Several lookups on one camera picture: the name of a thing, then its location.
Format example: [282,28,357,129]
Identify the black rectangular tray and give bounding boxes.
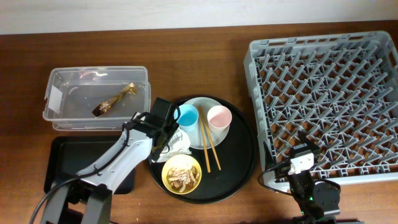
[44,136,119,193]

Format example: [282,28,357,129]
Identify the yellow bowl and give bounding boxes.
[162,154,202,195]

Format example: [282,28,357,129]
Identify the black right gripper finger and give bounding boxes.
[263,141,274,170]
[298,131,319,152]

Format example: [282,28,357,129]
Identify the pink cup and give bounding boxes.
[207,105,232,133]

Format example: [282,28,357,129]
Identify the grey round plate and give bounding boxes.
[179,97,231,150]

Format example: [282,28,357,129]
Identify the black round tray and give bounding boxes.
[147,96,258,204]

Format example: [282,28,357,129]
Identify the wooden chopstick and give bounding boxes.
[198,106,211,173]
[199,106,221,170]

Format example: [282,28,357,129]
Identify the gold candy wrapper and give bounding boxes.
[91,83,137,117]

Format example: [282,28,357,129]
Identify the food scraps and rice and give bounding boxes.
[167,166,201,193]

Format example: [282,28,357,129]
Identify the light blue cup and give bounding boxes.
[174,104,198,133]

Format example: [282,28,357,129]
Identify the white paper napkin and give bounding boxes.
[156,128,192,163]

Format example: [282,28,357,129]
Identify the grey dishwasher rack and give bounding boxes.
[244,31,397,185]

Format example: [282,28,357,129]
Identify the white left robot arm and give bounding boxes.
[38,98,180,223]

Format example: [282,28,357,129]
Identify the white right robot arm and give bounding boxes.
[257,131,360,224]

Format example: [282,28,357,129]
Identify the clear plastic waste bin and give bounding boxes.
[42,66,151,131]

